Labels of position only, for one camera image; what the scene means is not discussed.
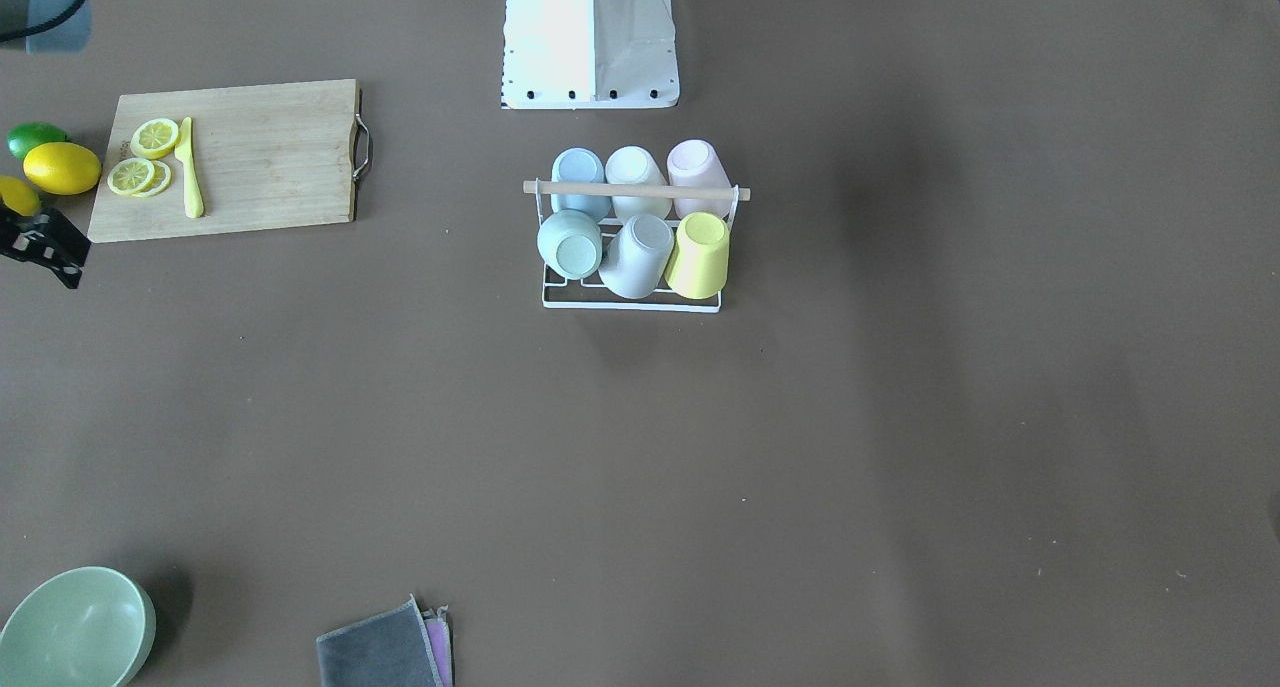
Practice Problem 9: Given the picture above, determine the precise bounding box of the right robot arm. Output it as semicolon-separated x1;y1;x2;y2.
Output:
1;0;92;289

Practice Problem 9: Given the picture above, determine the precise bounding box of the pink cup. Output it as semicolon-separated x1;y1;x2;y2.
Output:
667;139;732;219

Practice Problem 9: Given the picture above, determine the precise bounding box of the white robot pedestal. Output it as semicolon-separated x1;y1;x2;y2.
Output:
500;0;681;110

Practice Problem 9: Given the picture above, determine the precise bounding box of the green lime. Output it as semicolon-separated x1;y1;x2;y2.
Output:
6;122;70;160

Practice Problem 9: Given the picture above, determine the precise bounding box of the lemon near board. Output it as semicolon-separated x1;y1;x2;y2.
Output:
22;143;102;196

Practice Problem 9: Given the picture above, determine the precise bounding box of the wooden cutting board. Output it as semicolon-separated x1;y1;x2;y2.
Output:
87;78;371;244

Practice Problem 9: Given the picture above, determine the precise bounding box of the green bowl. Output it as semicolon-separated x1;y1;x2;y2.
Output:
1;567;157;686

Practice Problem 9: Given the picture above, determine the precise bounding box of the white wire cup holder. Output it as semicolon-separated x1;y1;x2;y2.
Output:
522;178;753;313

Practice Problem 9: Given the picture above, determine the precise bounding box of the light blue cup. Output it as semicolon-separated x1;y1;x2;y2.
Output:
550;146;612;223

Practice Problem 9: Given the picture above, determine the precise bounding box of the green cup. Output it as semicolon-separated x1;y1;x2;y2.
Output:
538;210;603;280

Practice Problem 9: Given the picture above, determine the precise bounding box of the grey cup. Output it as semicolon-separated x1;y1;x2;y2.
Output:
598;214;675;299

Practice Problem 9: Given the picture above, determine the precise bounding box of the grey folded cloth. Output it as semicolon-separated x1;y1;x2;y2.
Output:
316;599;454;686

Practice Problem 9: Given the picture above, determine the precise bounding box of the lemon slice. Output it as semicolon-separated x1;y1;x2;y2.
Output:
104;157;157;196
128;118;180;160

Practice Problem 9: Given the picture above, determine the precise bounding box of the yellow plastic knife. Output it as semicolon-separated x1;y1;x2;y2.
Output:
174;116;205;219

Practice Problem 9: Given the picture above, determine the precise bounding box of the yellow cup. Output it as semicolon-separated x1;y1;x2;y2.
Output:
664;212;731;299

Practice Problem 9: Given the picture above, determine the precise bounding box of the cream white cup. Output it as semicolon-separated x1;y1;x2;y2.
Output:
605;145;672;223

